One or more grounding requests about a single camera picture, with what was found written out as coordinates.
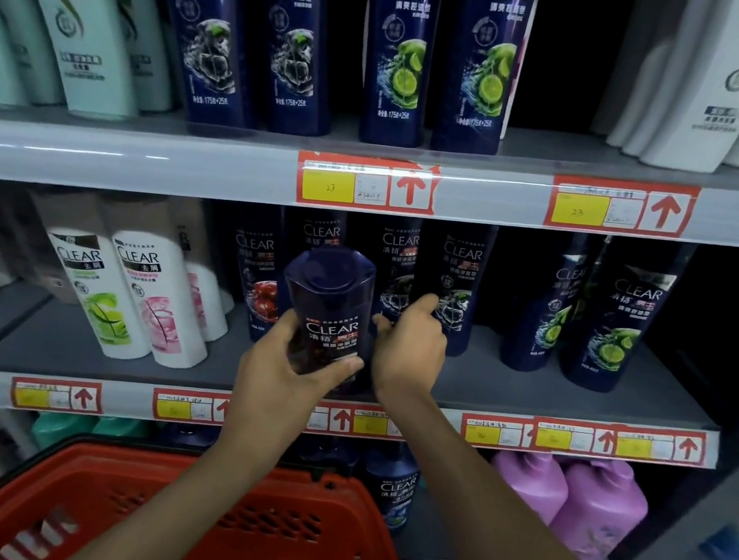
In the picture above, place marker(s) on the person's right forearm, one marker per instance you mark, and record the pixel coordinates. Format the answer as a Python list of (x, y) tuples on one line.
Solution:
[(507, 550)]

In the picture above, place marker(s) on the row of large navy bottles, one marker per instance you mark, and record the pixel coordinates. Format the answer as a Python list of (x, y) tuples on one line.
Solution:
[(244, 19)]

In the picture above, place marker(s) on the orange shopping basket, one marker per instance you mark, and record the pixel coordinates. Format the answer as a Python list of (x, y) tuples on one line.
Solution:
[(192, 516)]

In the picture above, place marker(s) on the white green-label shampoo bottle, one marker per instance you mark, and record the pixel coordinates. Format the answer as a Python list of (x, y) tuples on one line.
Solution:
[(100, 293)]

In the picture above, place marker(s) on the grey store shelf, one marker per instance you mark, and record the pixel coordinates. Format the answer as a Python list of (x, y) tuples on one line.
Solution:
[(501, 385)]

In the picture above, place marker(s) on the white pink-label shampoo bottle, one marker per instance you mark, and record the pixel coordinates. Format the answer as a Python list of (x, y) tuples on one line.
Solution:
[(160, 296), (212, 305)]

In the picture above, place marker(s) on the white bottle red label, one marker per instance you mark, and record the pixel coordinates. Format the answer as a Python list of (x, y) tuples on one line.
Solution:
[(515, 88)]

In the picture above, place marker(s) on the person's left forearm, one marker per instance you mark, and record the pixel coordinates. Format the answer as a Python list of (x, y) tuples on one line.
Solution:
[(170, 519)]

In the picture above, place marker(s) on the grey metal store shelving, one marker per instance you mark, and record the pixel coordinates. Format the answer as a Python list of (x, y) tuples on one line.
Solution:
[(365, 183)]

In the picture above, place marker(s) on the navy round bottle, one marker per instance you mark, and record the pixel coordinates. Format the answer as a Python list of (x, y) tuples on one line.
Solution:
[(386, 486), (324, 453), (185, 435)]

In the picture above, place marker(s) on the person's right hand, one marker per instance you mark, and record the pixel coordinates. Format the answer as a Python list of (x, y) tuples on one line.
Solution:
[(410, 354)]

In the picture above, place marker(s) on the navy black Clear bottle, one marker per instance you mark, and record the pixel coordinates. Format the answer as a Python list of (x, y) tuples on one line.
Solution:
[(463, 271), (395, 274)]

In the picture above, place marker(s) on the person's left hand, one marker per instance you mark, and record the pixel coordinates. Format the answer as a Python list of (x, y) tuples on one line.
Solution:
[(268, 408)]

